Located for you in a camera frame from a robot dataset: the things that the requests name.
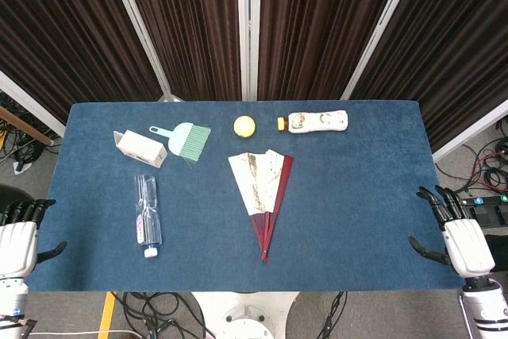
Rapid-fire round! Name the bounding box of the brown pleated screen panel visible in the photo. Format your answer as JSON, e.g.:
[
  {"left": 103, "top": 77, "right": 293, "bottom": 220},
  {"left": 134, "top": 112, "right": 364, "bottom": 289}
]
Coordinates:
[
  {"left": 0, "top": 0, "right": 175, "bottom": 137},
  {"left": 248, "top": 0, "right": 412, "bottom": 102},
  {"left": 341, "top": 0, "right": 508, "bottom": 162},
  {"left": 117, "top": 0, "right": 244, "bottom": 102}
]

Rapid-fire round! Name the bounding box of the brown wooden plank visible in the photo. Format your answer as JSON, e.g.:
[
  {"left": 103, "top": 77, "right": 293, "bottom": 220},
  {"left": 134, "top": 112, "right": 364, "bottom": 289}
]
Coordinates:
[{"left": 0, "top": 106, "right": 55, "bottom": 146}]

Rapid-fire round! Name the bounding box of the green hand brush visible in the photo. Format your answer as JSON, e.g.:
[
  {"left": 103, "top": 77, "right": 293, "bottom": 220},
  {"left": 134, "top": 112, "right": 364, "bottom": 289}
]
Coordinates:
[{"left": 148, "top": 122, "right": 213, "bottom": 164}]

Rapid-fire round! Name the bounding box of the red ribbed paper folding fan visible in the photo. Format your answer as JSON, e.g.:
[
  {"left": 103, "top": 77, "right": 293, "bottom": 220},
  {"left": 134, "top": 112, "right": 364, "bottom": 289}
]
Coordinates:
[{"left": 228, "top": 149, "right": 295, "bottom": 264}]

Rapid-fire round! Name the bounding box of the black chair seat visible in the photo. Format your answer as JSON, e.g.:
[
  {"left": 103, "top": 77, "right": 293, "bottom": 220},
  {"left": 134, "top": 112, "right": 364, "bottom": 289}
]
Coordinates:
[{"left": 0, "top": 183, "right": 36, "bottom": 213}]

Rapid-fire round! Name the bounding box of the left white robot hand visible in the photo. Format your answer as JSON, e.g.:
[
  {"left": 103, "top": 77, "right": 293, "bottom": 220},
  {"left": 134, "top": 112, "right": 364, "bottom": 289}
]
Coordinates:
[{"left": 0, "top": 198, "right": 67, "bottom": 279}]

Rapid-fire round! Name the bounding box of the white drink bottle yellow cap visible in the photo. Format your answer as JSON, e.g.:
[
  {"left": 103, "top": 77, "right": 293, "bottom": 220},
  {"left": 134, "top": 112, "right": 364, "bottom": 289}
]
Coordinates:
[{"left": 276, "top": 110, "right": 349, "bottom": 134}]

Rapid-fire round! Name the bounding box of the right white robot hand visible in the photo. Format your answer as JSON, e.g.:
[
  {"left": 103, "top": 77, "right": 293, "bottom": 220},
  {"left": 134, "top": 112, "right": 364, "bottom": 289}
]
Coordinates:
[{"left": 408, "top": 185, "right": 496, "bottom": 279}]

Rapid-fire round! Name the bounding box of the clear plastic water bottle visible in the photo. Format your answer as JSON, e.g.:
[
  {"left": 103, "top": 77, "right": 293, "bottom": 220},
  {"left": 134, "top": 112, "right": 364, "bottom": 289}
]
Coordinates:
[{"left": 133, "top": 174, "right": 164, "bottom": 260}]

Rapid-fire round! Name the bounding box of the yellow tennis ball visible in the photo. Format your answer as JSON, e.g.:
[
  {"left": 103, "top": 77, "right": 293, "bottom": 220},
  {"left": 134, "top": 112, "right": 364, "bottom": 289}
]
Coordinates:
[{"left": 233, "top": 115, "right": 257, "bottom": 138}]

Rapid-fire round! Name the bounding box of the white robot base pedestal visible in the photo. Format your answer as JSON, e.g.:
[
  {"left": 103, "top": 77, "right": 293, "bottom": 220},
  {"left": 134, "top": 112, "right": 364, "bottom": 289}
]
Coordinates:
[{"left": 190, "top": 291, "right": 301, "bottom": 339}]

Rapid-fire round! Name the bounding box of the blue table cloth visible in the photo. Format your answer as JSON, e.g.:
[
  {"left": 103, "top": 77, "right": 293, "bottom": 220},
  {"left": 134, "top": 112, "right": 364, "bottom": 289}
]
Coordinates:
[{"left": 24, "top": 101, "right": 466, "bottom": 293}]

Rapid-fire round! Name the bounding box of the white cardboard box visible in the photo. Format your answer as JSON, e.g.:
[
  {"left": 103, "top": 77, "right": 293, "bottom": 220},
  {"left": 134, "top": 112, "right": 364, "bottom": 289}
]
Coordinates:
[{"left": 112, "top": 129, "right": 168, "bottom": 170}]

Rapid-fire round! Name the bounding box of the yellow floor tape strip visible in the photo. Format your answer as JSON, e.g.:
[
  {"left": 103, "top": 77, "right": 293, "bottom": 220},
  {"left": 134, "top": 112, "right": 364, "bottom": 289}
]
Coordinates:
[{"left": 97, "top": 291, "right": 117, "bottom": 339}]

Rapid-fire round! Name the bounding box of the black floor cable bundle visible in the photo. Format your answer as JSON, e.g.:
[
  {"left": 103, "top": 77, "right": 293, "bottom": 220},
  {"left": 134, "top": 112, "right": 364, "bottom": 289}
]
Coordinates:
[
  {"left": 113, "top": 291, "right": 210, "bottom": 339},
  {"left": 436, "top": 122, "right": 508, "bottom": 194},
  {"left": 0, "top": 92, "right": 60, "bottom": 175}
]

